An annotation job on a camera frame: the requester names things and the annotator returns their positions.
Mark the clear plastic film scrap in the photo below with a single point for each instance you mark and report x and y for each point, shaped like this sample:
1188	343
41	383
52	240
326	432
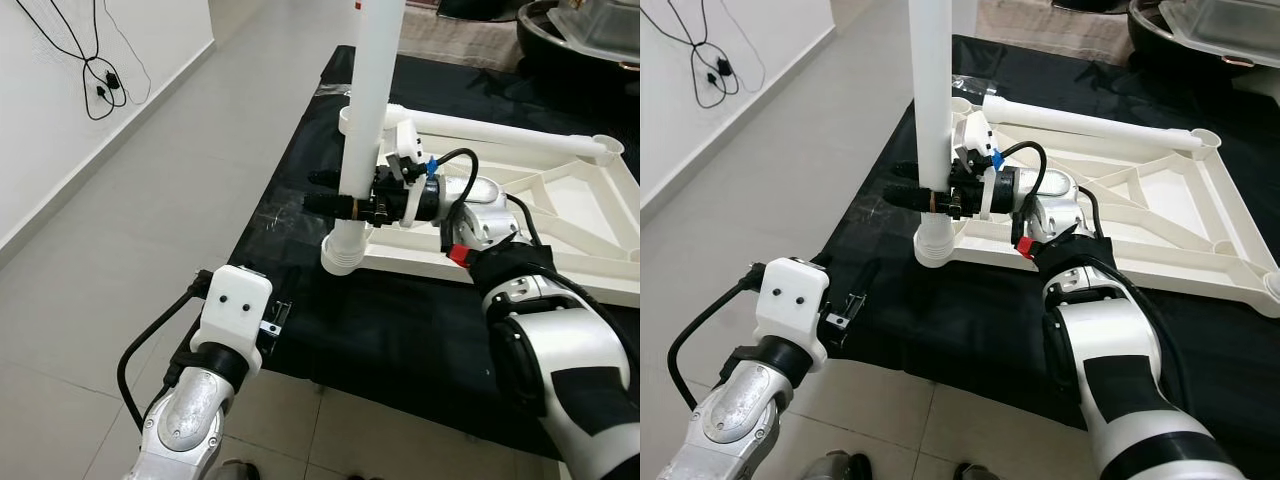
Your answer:
965	85
335	88

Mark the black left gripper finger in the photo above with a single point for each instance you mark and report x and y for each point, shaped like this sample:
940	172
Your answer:
868	285
288	300

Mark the white plastic children table top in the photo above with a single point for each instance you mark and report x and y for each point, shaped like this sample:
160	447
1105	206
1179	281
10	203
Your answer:
1180	200
590	225

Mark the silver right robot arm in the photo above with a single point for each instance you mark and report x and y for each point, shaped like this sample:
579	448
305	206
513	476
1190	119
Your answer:
1120	370
560	360

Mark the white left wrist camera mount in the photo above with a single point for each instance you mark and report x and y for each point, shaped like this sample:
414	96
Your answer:
790	300
235	305

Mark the black tablecloth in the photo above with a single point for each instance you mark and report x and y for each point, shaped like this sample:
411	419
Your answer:
950	330
400	330

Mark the black wok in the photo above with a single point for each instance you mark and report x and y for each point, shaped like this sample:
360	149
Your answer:
550	50
1150	35

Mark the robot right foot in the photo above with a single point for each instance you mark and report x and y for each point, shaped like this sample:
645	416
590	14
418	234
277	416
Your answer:
975	471

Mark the patterned beige cloth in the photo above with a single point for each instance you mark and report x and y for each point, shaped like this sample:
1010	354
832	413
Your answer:
460	30
1050	20

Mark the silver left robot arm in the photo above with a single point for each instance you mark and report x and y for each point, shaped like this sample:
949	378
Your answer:
740	420
190	420

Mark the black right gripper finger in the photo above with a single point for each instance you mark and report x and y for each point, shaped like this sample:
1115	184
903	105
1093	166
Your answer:
326	178
907	171
908	198
330	204

